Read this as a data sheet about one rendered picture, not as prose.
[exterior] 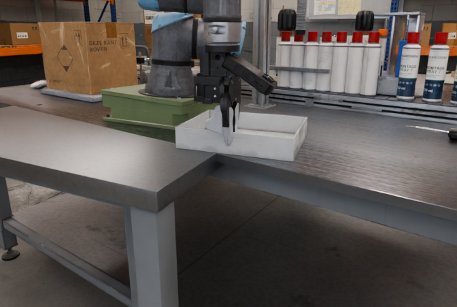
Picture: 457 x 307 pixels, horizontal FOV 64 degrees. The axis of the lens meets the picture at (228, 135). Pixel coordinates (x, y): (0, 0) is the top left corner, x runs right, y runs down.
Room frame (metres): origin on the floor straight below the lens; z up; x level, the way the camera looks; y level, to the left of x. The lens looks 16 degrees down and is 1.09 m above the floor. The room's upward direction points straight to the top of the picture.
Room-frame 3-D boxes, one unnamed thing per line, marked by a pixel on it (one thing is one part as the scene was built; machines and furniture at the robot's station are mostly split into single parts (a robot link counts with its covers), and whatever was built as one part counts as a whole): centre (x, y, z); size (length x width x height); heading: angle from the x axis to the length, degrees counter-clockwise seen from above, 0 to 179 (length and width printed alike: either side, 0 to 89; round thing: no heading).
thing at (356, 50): (1.24, -0.43, 0.98); 0.05 x 0.05 x 0.20
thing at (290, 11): (1.70, -0.26, 1.03); 0.09 x 0.09 x 0.30
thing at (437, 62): (1.10, -0.62, 0.98); 0.05 x 0.05 x 0.20
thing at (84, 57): (1.57, 0.58, 0.99); 0.30 x 0.24 x 0.27; 56
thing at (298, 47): (1.36, -0.25, 0.98); 0.05 x 0.05 x 0.20
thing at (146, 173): (1.16, 0.34, 0.81); 0.90 x 0.90 x 0.04; 65
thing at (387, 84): (1.25, -0.56, 1.01); 0.14 x 0.13 x 0.26; 55
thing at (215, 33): (0.76, 0.01, 1.08); 0.08 x 0.08 x 0.05
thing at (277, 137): (0.85, -0.04, 0.86); 0.27 x 0.20 x 0.05; 70
